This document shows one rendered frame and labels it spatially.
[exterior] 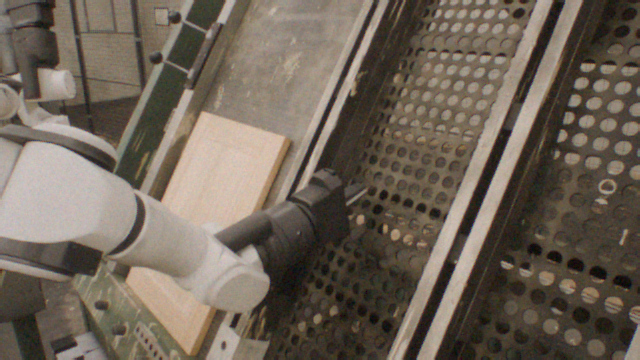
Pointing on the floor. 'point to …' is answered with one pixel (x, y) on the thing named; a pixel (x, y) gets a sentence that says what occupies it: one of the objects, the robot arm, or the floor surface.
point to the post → (28, 338)
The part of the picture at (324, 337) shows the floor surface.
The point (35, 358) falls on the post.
